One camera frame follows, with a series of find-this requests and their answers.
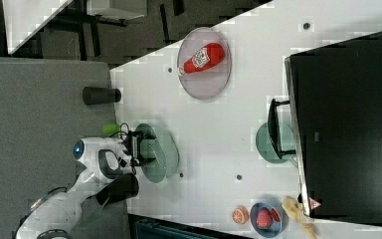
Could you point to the green oval strainer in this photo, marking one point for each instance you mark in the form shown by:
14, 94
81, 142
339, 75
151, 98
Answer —
163, 148

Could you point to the white side table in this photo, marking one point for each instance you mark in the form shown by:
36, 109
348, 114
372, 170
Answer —
24, 18

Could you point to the black toaster oven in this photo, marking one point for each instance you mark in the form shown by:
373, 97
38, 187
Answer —
335, 101

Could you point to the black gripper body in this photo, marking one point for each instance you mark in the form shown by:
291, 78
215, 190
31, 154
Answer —
131, 143

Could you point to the orange slice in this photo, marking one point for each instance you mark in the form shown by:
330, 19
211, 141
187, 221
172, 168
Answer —
240, 215

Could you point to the green cup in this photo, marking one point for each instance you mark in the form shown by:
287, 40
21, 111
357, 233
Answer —
266, 149

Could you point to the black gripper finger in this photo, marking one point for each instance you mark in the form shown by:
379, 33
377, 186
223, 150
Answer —
144, 135
144, 161

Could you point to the green cylinder post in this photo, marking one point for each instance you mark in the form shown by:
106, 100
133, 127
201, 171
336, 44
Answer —
110, 128

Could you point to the blue bowl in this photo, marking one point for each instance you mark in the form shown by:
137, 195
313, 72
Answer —
278, 221

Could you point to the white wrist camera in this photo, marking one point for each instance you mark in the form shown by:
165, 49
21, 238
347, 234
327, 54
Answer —
124, 158

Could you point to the black cylinder post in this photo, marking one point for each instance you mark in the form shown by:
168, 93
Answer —
97, 96

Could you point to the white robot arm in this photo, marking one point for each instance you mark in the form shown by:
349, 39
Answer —
109, 175

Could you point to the red strawberry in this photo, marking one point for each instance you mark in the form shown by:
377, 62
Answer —
264, 219

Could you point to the grey round plate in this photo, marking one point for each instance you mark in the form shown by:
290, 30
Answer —
210, 83

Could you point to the red plush ketchup bottle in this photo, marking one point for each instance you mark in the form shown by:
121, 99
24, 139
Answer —
204, 59

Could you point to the yellow banana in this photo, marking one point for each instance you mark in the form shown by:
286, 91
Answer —
294, 211

